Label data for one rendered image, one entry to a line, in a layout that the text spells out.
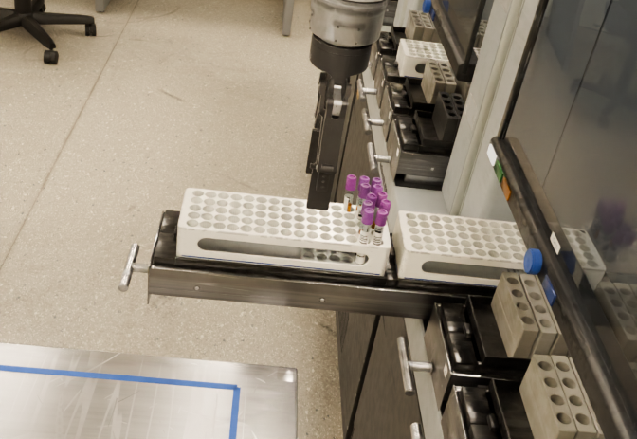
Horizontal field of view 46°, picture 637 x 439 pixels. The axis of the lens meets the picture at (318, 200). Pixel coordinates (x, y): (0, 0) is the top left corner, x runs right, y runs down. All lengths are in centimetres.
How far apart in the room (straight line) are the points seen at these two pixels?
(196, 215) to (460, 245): 38
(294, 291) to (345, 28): 38
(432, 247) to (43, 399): 55
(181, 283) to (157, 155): 181
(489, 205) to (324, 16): 45
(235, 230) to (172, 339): 109
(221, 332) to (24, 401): 129
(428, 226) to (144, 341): 114
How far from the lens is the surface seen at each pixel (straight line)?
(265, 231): 104
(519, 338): 98
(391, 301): 109
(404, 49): 172
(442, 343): 103
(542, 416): 91
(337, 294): 108
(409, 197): 142
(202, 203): 109
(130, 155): 286
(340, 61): 92
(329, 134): 93
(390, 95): 163
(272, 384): 90
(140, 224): 250
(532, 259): 90
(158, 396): 88
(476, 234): 114
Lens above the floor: 148
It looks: 33 degrees down
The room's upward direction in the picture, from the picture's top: 10 degrees clockwise
